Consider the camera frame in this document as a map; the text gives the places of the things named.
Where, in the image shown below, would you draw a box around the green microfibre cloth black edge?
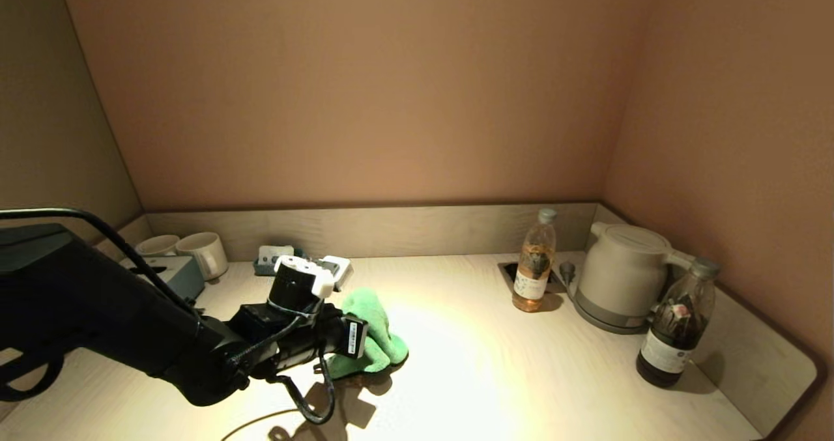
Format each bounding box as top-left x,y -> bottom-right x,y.
324,287 -> 410,380

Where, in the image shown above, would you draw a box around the small blue sachet tray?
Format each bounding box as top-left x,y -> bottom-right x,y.
253,246 -> 295,277

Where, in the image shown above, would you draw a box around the white sachet packets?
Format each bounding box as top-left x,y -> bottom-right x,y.
259,245 -> 295,266

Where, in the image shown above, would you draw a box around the blue-grey tissue box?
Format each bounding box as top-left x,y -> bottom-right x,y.
120,255 -> 207,302

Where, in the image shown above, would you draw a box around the long wooden desk upstand panel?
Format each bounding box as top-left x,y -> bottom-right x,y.
146,201 -> 600,263

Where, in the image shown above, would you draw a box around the cream ceramic mug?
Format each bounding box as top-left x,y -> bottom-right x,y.
136,235 -> 181,257

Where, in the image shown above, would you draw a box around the wooden desk side panel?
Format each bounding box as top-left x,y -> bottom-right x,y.
91,214 -> 152,261

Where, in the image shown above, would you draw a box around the black recessed power socket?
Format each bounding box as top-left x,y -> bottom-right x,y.
498,261 -> 568,294

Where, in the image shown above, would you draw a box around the light amber tea bottle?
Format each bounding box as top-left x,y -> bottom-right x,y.
512,208 -> 558,313

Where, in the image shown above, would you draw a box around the grey kettle base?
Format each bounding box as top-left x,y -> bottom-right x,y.
572,294 -> 654,335

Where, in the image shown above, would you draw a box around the cream electric kettle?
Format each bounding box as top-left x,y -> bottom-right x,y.
576,222 -> 695,318

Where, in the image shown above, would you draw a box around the dark tea bottle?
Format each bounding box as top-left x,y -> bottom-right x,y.
636,257 -> 721,388

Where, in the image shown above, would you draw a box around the wooden side panel rounded corner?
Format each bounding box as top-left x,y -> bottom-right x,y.
590,203 -> 828,439

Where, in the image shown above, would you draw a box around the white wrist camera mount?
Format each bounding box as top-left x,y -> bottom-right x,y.
274,255 -> 354,299

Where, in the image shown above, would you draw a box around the cream mug with handle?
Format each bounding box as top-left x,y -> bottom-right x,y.
176,232 -> 229,281

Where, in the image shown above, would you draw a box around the long black arm cable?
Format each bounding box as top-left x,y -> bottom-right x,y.
0,208 -> 200,315

